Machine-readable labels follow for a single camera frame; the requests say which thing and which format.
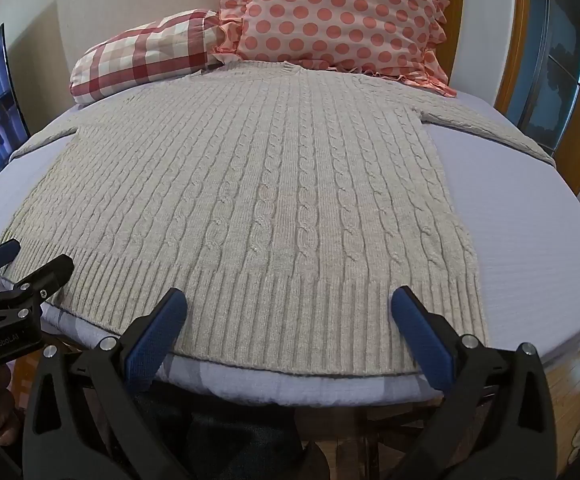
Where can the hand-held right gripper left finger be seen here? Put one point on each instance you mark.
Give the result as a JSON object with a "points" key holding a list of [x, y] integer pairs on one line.
{"points": [[151, 336]]}

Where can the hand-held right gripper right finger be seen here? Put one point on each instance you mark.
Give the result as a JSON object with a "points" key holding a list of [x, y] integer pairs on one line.
{"points": [[421, 334]]}

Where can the person's left hand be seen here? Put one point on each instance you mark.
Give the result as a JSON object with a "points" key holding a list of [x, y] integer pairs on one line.
{"points": [[1, 400]]}

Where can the person's dark pants leg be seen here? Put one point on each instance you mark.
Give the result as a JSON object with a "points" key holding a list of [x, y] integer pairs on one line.
{"points": [[230, 435]]}

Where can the bed with lavender sheet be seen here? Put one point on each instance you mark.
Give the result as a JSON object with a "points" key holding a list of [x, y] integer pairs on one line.
{"points": [[520, 240]]}

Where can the red plaid pillow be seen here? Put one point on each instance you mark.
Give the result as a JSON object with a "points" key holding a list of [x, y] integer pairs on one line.
{"points": [[140, 57]]}

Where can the wooden framed glass door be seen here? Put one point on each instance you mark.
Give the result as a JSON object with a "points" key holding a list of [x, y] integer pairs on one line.
{"points": [[560, 60]]}

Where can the pink polka dot pillow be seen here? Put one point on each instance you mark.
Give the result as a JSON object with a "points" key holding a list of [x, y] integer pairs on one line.
{"points": [[340, 15]]}

